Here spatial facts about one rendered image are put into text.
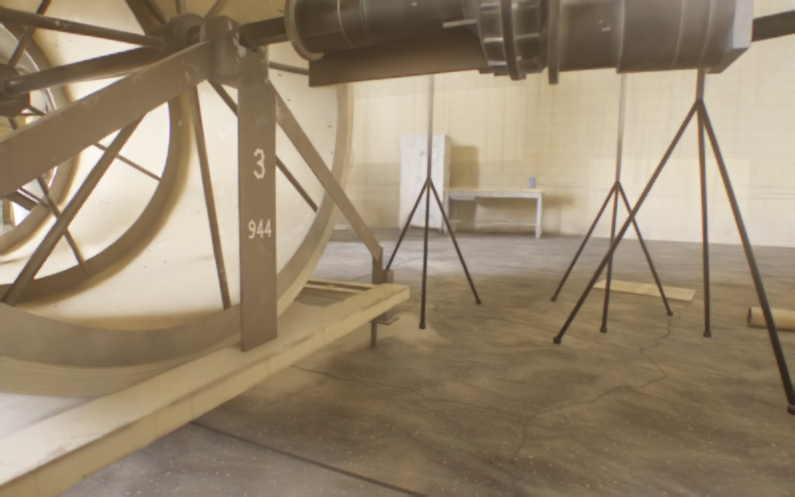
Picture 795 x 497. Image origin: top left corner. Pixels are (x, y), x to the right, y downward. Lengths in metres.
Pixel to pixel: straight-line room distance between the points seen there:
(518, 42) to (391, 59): 0.33
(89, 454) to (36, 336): 0.30
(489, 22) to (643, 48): 0.23
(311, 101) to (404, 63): 1.01
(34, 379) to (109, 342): 0.14
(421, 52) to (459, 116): 8.31
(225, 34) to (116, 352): 0.73
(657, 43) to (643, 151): 8.18
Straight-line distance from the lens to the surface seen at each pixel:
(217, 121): 2.27
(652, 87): 9.15
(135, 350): 1.11
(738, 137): 9.29
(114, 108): 0.89
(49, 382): 1.04
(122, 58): 1.39
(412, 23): 0.85
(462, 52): 0.92
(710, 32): 0.77
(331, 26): 0.91
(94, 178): 1.03
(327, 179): 1.38
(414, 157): 8.40
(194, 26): 1.20
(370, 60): 0.99
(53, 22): 1.05
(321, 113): 1.88
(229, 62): 1.04
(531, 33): 0.73
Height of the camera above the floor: 0.54
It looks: 6 degrees down
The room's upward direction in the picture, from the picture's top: 1 degrees clockwise
